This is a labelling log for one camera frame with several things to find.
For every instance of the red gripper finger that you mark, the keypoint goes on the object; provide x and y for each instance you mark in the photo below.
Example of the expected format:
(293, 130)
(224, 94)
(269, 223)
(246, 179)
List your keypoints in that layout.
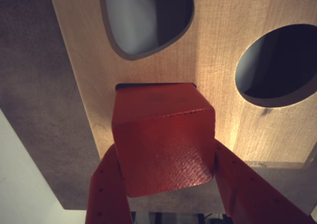
(106, 199)
(247, 191)

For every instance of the red wooden cube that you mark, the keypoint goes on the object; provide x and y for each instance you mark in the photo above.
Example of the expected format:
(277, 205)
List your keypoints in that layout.
(161, 139)

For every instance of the wooden shape sorter box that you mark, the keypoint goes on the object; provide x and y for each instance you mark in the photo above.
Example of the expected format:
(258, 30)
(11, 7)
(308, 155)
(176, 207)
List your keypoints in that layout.
(218, 35)

